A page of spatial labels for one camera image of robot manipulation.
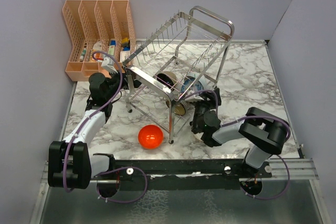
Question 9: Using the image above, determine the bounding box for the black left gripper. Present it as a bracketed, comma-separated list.
[105, 65, 148, 100]

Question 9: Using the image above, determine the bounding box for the peach plastic file organizer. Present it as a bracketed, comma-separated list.
[62, 0, 136, 81]

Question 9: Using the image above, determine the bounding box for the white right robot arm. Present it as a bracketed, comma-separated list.
[190, 101, 291, 177]

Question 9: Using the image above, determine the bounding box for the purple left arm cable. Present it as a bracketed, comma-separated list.
[62, 51, 150, 205]

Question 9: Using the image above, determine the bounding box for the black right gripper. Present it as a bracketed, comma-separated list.
[191, 87, 221, 132]

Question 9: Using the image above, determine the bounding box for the cream bottle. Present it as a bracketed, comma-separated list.
[120, 38, 130, 61]

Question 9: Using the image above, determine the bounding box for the black aluminium frame rail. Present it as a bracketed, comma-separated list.
[42, 153, 318, 192]

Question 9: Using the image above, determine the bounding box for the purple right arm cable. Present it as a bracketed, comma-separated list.
[178, 89, 292, 201]

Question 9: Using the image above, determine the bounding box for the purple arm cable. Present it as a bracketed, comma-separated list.
[178, 89, 292, 201]
[62, 51, 150, 205]

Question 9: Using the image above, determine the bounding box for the steel wire dish rack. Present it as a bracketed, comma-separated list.
[123, 6, 235, 144]

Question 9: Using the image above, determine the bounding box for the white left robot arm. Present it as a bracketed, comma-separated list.
[48, 72, 128, 191]

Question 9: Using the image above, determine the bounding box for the red bowl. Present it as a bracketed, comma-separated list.
[138, 124, 164, 149]

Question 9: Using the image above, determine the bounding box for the blue and white bowl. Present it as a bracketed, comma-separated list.
[180, 75, 204, 95]

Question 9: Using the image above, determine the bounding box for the small green white tube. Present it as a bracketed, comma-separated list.
[79, 47, 87, 62]

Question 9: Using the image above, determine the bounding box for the white blue tube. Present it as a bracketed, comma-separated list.
[108, 40, 116, 55]

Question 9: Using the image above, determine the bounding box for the orange white packet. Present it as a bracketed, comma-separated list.
[90, 41, 104, 63]

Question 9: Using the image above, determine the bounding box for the black bowl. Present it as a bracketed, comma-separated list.
[156, 71, 178, 90]

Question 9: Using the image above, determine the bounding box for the dark patterned cream-inside bowl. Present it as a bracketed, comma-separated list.
[174, 100, 188, 116]

